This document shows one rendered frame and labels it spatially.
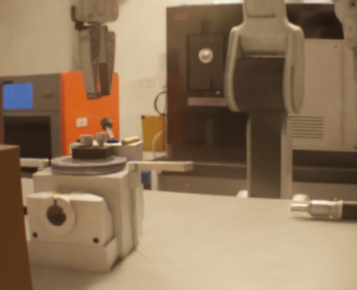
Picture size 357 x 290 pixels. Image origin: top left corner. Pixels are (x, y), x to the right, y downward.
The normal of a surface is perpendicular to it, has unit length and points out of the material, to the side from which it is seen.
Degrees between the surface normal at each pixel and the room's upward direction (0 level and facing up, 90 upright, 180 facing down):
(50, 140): 90
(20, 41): 90
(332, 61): 90
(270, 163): 95
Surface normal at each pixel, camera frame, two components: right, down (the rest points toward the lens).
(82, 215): -0.14, 0.12
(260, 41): -0.44, 0.29
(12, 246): 0.92, 0.04
